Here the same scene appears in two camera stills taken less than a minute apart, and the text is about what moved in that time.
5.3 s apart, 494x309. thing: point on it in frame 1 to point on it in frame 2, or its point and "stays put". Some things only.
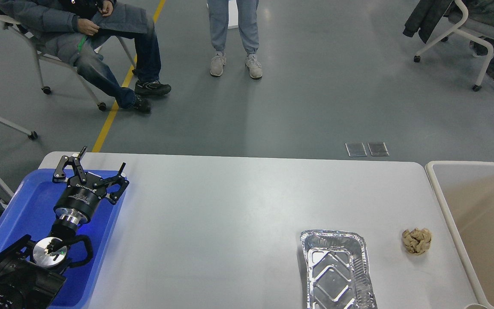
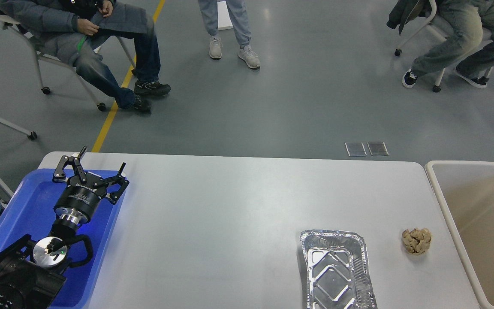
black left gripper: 84,191 stays put
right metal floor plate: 378,149 stays put
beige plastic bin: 482,201 stays put
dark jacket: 426,16 to 405,10
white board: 233,21 to 224,19
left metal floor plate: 356,149 stays put
